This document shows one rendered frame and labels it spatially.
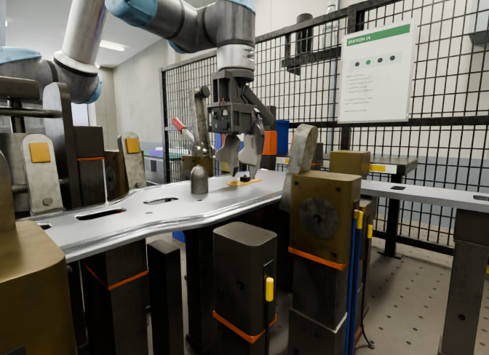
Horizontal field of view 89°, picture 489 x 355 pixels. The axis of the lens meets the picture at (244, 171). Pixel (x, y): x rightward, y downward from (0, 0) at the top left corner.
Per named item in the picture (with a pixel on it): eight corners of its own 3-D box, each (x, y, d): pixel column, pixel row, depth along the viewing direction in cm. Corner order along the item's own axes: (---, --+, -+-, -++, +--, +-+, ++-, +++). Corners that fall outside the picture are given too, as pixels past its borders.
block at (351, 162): (352, 289, 66) (362, 152, 60) (323, 278, 71) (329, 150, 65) (362, 276, 72) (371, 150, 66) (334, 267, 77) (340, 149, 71)
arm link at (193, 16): (148, 3, 49) (191, -14, 44) (187, 24, 59) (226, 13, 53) (150, 45, 50) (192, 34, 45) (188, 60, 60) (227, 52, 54)
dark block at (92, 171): (93, 333, 51) (73, 124, 45) (82, 316, 56) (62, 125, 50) (118, 319, 55) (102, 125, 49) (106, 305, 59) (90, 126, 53)
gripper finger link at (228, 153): (208, 175, 54) (213, 133, 51) (228, 172, 59) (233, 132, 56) (218, 180, 52) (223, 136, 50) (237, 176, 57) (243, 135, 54)
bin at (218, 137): (264, 154, 93) (264, 118, 91) (213, 150, 114) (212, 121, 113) (289, 152, 105) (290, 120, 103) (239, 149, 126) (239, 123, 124)
